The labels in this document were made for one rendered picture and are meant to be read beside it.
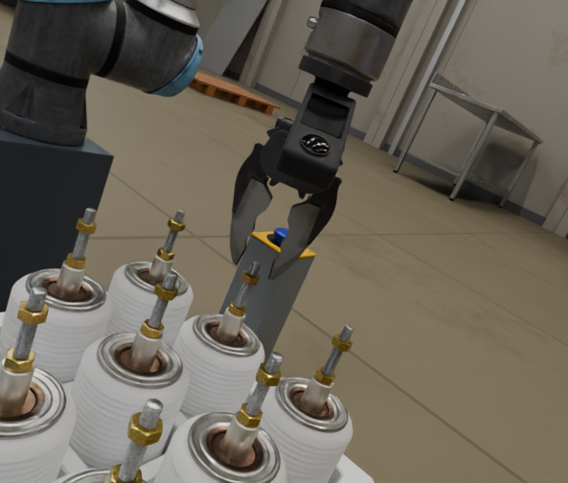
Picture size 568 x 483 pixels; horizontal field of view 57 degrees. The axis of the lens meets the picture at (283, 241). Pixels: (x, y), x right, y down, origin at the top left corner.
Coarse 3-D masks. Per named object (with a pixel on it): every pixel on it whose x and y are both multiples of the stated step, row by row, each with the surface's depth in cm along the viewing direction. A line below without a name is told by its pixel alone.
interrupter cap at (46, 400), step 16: (32, 384) 38; (48, 384) 39; (32, 400) 37; (48, 400) 37; (64, 400) 38; (0, 416) 35; (16, 416) 35; (32, 416) 35; (48, 416) 36; (0, 432) 33; (16, 432) 34; (32, 432) 34
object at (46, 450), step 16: (64, 416) 37; (48, 432) 35; (64, 432) 36; (0, 448) 33; (16, 448) 33; (32, 448) 34; (48, 448) 35; (64, 448) 37; (0, 464) 33; (16, 464) 33; (32, 464) 34; (48, 464) 36; (0, 480) 33; (16, 480) 34; (32, 480) 35; (48, 480) 37
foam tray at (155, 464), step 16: (0, 320) 55; (64, 384) 50; (256, 384) 63; (176, 416) 52; (64, 464) 42; (80, 464) 42; (160, 464) 46; (352, 464) 56; (336, 480) 55; (352, 480) 54; (368, 480) 55
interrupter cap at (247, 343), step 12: (204, 324) 56; (216, 324) 57; (204, 336) 53; (216, 336) 55; (240, 336) 57; (252, 336) 57; (216, 348) 52; (228, 348) 53; (240, 348) 54; (252, 348) 55
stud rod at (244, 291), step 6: (252, 264) 53; (258, 264) 53; (252, 270) 53; (258, 270) 54; (240, 288) 54; (246, 288) 54; (240, 294) 54; (246, 294) 54; (240, 300) 54; (240, 306) 54
